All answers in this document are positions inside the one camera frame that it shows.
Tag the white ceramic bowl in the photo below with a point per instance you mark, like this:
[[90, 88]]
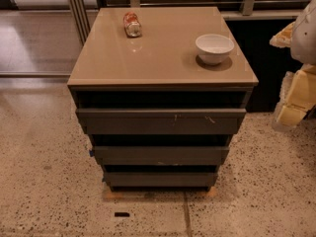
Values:
[[213, 49]]

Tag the grey drawer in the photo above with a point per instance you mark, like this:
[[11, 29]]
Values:
[[160, 179], [160, 155], [161, 121]]

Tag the grey drawer cabinet, tan top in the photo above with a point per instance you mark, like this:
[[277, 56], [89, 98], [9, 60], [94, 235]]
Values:
[[159, 70]]

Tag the clear bottle, red label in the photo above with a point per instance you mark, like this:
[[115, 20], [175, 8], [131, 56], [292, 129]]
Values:
[[132, 25]]

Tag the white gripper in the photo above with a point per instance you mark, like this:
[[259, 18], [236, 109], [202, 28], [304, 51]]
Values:
[[305, 37]]

